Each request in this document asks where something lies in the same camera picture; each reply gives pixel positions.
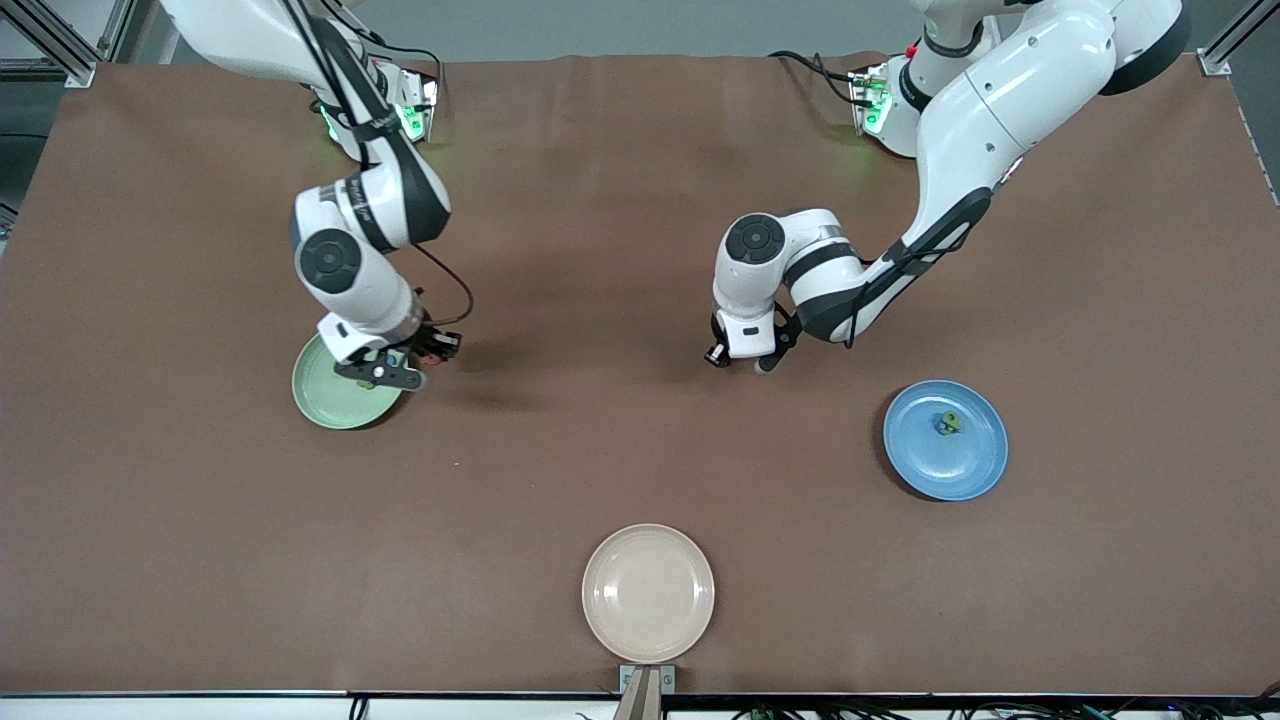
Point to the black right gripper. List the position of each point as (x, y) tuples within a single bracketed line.
[(427, 339)]

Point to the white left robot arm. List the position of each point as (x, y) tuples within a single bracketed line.
[(1000, 90)]

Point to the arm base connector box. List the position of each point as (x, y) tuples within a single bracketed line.
[(868, 100), (418, 105)]

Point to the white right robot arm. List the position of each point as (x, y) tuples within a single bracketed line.
[(372, 290)]

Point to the brown table cover mat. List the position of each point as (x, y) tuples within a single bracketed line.
[(640, 250)]

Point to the light green plate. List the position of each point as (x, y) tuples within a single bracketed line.
[(325, 395)]

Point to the blue plate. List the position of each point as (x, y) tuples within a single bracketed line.
[(920, 460)]

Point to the beige plate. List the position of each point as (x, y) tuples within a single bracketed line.
[(648, 593)]

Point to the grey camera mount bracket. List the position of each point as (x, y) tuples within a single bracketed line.
[(648, 690)]

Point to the aluminium frame profile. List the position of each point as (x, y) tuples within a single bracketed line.
[(1225, 50), (60, 55)]

